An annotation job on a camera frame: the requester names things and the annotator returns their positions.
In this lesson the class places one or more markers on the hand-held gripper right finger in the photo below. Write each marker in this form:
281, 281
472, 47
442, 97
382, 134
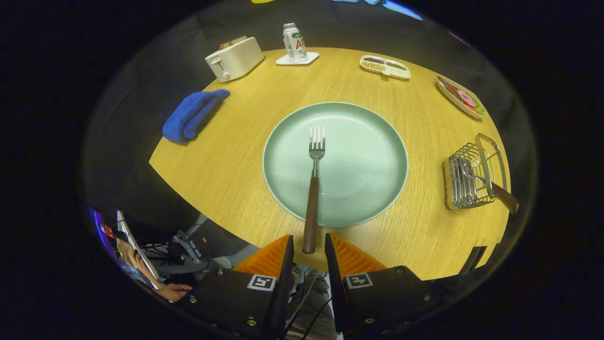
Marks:
332, 283

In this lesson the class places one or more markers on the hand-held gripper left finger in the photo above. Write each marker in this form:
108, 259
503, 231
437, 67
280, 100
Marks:
287, 283

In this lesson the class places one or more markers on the white square coaster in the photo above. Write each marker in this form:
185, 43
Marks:
311, 57

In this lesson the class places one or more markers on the brown toast slice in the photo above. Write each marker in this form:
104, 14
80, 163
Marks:
233, 41

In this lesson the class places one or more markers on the green lettuce leaf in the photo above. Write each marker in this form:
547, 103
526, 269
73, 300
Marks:
480, 110

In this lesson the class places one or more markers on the clear plastic water bottle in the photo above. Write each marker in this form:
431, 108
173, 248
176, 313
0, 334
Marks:
295, 45

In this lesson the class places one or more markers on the person's grey trousers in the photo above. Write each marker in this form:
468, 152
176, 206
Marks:
302, 283

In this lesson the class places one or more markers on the white-edged tablet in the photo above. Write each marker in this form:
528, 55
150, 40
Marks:
137, 248

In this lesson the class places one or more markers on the colourful screen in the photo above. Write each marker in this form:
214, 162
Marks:
101, 231

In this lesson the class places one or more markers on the pile of dark beans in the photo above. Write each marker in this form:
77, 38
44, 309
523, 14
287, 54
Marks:
375, 60

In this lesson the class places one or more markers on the long brown sausage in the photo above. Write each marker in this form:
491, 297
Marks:
450, 87

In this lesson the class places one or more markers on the pile of yellow beans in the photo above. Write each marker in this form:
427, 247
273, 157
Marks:
373, 66

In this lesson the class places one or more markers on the black table leg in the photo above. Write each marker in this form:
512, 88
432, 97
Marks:
473, 259

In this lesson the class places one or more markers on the white plate of food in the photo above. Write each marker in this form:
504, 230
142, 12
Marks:
453, 101

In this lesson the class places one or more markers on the pink ham slice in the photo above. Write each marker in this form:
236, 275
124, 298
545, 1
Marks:
467, 98

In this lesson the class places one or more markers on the white divided dish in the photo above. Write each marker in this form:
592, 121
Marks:
384, 72

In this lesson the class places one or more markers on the pile of green beans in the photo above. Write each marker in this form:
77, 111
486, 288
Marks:
397, 65

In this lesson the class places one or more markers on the blue folded towel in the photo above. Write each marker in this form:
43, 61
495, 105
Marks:
188, 118

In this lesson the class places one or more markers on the dark grey case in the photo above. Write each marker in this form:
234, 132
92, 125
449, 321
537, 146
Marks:
217, 243

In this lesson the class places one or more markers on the white toaster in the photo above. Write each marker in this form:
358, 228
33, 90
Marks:
236, 61

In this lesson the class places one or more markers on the pale green plate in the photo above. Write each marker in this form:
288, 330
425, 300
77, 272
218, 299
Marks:
363, 165

